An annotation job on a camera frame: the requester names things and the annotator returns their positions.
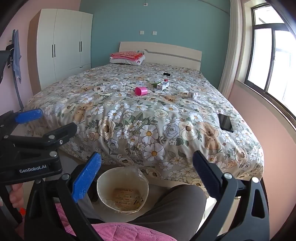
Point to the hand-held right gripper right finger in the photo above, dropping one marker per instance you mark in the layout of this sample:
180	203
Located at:
204	170

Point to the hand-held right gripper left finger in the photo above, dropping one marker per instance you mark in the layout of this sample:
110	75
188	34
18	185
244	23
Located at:
86	177

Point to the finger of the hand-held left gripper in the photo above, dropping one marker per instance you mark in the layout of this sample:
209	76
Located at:
57	134
27	115

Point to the person's left hand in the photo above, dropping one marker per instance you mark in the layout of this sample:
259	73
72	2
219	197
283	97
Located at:
16	197

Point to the black coat rack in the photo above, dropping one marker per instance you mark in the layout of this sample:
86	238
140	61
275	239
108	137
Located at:
18	92

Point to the person's grey trouser leg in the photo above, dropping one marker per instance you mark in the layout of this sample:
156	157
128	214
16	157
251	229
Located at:
166	204

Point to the black smartphone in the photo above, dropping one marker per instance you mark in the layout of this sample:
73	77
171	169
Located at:
226	122

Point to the hanging blue cloth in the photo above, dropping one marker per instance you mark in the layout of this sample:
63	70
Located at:
16	58

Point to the pink quilted cushion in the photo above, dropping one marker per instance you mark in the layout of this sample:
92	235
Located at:
129	233

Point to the floral bedspread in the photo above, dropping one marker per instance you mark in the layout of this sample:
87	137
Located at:
129	120

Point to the small white box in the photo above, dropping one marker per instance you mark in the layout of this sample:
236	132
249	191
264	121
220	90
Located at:
193	95

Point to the white wardrobe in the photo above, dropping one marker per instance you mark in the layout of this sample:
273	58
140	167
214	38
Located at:
64	46

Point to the pink plastic cup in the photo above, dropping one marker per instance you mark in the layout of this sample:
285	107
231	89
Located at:
141	91

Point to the stack of folded pink bedding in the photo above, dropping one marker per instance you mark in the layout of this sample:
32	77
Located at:
124	62

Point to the folded pink blanket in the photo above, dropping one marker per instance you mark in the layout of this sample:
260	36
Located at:
126	55

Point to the light wooden bed headboard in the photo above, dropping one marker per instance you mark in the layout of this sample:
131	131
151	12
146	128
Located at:
173	54

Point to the cream curtain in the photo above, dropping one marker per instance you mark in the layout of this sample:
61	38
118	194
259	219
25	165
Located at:
231	46

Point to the window with dark frame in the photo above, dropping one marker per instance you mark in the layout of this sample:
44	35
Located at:
268	58

